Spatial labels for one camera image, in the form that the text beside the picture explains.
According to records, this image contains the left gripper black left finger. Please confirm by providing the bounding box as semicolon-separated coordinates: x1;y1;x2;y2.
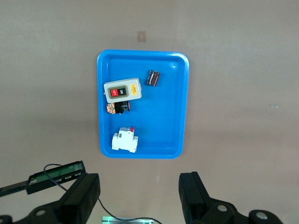
0;173;101;224

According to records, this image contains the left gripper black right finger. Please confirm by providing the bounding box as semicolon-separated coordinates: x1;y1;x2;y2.
178;171;285;224

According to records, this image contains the black bar with green panel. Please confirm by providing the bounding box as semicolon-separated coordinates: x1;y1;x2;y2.
0;160;87;198

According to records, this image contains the white circuit breaker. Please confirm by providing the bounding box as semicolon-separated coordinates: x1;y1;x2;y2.
111;126;139;154

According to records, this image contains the blue plastic tray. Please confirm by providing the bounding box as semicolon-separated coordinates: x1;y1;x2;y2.
96;49;190;160

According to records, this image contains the small dark capacitor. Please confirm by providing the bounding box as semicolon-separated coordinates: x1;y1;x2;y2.
146;70;161;87

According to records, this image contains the thin black left gripper cable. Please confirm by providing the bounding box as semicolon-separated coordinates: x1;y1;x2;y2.
43;164;162;224

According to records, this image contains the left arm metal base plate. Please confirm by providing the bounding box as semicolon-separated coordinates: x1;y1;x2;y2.
102;216;162;224

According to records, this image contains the grey on-off switch box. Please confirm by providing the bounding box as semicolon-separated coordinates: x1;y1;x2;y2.
103;77;142;104

